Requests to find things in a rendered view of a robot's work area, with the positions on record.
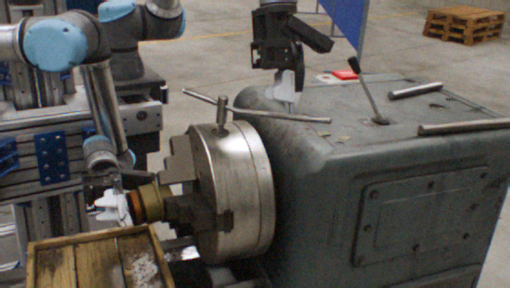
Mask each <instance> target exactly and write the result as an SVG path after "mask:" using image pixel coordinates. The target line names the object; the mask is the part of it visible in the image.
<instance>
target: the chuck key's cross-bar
mask: <svg viewBox="0 0 510 288"><path fill-rule="evenodd" d="M183 93H185V94H188V95H189V96H192V97H194V98H198V99H200V100H202V101H204V102H207V103H210V104H211V105H214V106H217V100H216V99H215V98H210V97H208V96H205V95H202V94H201V93H196V92H194V91H191V90H189V89H187V88H184V89H183ZM225 109H226V110H228V111H231V112H233V113H236V114H238V115H242V116H248V117H256V118H281V119H289V120H298V121H306V122H315V123H323V124H331V123H332V118H321V117H312V116H303V115H293V114H284V113H276V112H267V111H257V110H248V109H241V108H237V107H234V106H230V105H227V106H225Z"/></svg>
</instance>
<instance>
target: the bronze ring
mask: <svg viewBox="0 0 510 288"><path fill-rule="evenodd" d="M167 196H173V193H172V190H171V188H170V186H169V185H168V184H166V185H162V186H159V187H158V185H157V183H156V182H155V181H151V182H150V183H149V184H146V185H143V186H139V187H138V190H136V191H134V190H132V191H130V192H126V198H127V206H128V210H129V212H130V219H131V221H132V224H133V225H134V226H136V225H140V224H144V222H145V223H146V224H153V223H156V222H159V221H160V222H161V223H163V222H165V203H164V197H167Z"/></svg>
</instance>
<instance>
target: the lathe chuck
mask: <svg viewBox="0 0 510 288"><path fill-rule="evenodd" d="M217 126H218V124H217V123H216V122H214V123H205V124H197V125H189V141H190V146H191V151H192V157H193V161H194V167H195V171H196V174H197V176H198V178H199V180H195V181H194V182H186V183H181V185H182V193H183V195H185V194H190V193H196V192H201V194H202V195H204V197H205V198H206V199H207V201H208V202H209V204H210V205H211V206H212V207H213V209H214V210H215V212H216V213H217V214H221V213H224V210H227V209H229V211H230V212H231V223H232V228H231V229H229V231H228V232H224V231H218V230H217V229H216V227H215V228H213V229H207V230H203V231H195V229H194V234H193V238H192V240H193V242H194V245H195V248H196V250H197V251H198V253H199V258H200V259H201V260H202V261H203V262H204V263H205V264H208V265H212V264H215V263H224V262H231V261H236V260H239V259H243V258H248V257H250V256H251V255H252V254H253V252H254V250H255V249H256V246H257V243H258V239H259V235H260V194H259V186H258V182H257V176H256V172H255V169H254V161H253V158H252V156H251V153H250V149H249V146H248V144H247V142H246V140H245V139H244V137H243V135H242V133H241V132H240V129H239V128H238V127H237V126H236V125H235V124H234V123H232V122H230V121H227V123H226V124H225V125H224V130H226V131H228V135H227V136H224V137H219V136H216V135H215V134H214V133H213V131H214V130H216V129H217ZM235 255H240V257H239V258H237V259H234V260H230V261H226V260H227V259H228V258H229V257H231V256H235Z"/></svg>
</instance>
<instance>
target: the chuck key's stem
mask: <svg viewBox="0 0 510 288"><path fill-rule="evenodd" d="M227 105H228V95H227V94H219V95H218V101H217V112H216V123H217V124H218V126H217V132H216V133H218V134H220V135H221V134H223V133H224V125H225V124H226V123H227V117H228V111H227V110H226V109H225V106H227Z"/></svg>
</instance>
